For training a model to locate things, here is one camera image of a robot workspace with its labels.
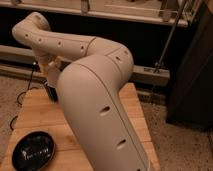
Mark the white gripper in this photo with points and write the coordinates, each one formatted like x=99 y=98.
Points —
x=44 y=58

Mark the white ceramic cup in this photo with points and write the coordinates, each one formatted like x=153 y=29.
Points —
x=52 y=75

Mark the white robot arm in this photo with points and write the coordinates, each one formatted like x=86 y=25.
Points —
x=88 y=73

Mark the black eraser block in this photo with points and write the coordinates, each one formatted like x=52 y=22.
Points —
x=51 y=92

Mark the wooden cutting board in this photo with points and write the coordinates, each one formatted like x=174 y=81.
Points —
x=38 y=113

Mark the black round bowl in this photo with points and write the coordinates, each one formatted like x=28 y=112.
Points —
x=33 y=152

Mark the metal rod stand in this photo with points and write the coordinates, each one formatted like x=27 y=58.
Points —
x=159 y=63

